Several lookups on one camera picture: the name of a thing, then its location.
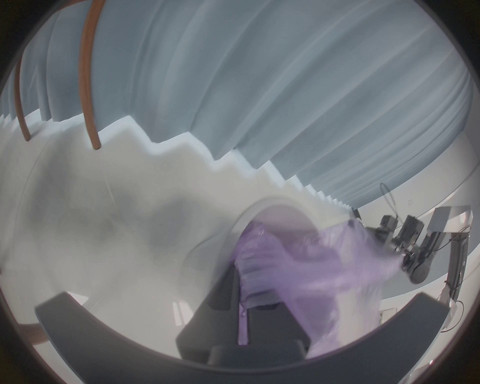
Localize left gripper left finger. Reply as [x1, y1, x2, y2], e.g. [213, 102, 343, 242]
[176, 262, 241, 364]

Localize black cable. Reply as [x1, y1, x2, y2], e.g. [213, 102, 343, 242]
[379, 182, 399, 219]

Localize purple plastic bag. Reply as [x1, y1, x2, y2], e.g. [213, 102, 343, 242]
[234, 218, 407, 360]

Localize white trash bin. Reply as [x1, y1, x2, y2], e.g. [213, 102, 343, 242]
[186, 196, 325, 297]

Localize wooden chair with white cushions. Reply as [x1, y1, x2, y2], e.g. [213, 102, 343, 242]
[14, 0, 107, 347]

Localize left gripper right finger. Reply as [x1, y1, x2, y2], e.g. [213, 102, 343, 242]
[245, 302, 312, 362]

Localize pale blue curtain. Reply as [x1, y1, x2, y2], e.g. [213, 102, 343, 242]
[0, 0, 472, 210]

